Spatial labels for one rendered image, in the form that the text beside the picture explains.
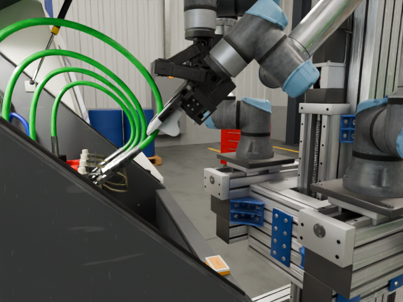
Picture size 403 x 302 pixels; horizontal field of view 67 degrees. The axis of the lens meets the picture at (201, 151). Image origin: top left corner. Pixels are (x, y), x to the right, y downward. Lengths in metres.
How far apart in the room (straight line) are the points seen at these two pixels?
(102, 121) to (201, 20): 4.80
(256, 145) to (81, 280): 0.87
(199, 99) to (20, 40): 0.64
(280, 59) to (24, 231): 0.50
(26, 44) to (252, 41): 0.71
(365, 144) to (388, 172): 0.08
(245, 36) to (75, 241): 0.45
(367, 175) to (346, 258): 0.21
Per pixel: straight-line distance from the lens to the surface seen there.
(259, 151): 1.16
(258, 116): 1.16
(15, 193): 0.38
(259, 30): 0.62
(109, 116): 5.44
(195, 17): 0.73
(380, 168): 0.84
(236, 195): 1.14
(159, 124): 0.65
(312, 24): 0.78
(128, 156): 0.68
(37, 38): 1.08
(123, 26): 7.59
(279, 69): 0.63
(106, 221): 0.39
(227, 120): 1.17
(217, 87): 0.64
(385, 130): 0.75
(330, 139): 1.04
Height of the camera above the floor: 1.27
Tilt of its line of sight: 10 degrees down
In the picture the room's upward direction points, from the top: straight up
